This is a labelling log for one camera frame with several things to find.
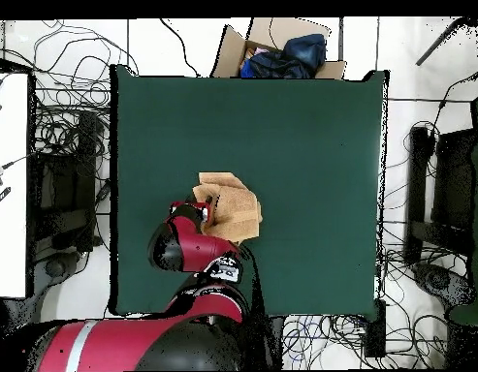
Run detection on black cable tangle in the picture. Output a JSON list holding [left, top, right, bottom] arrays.
[[30, 18, 141, 156], [282, 313, 449, 369]]

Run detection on open cardboard box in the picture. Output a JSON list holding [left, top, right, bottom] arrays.
[[209, 16, 347, 81]]

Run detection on black equipment rack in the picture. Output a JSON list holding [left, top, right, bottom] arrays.
[[32, 109, 104, 253]]

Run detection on white side table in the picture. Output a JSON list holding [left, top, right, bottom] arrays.
[[0, 71, 30, 299]]

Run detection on dark green table cloth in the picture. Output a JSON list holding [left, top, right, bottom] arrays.
[[109, 63, 391, 323]]

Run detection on blue clothes pile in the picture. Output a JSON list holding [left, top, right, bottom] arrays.
[[239, 33, 328, 79]]

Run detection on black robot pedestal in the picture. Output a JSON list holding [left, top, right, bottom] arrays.
[[241, 315, 285, 369]]

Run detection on round dark stand base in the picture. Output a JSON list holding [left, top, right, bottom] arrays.
[[412, 262, 476, 309]]

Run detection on black rod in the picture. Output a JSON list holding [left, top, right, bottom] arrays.
[[414, 16, 468, 67]]

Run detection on black power strip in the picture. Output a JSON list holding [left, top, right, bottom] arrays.
[[364, 299, 387, 357]]

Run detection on tan terry towel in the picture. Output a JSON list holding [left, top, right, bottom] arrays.
[[191, 171, 264, 245]]

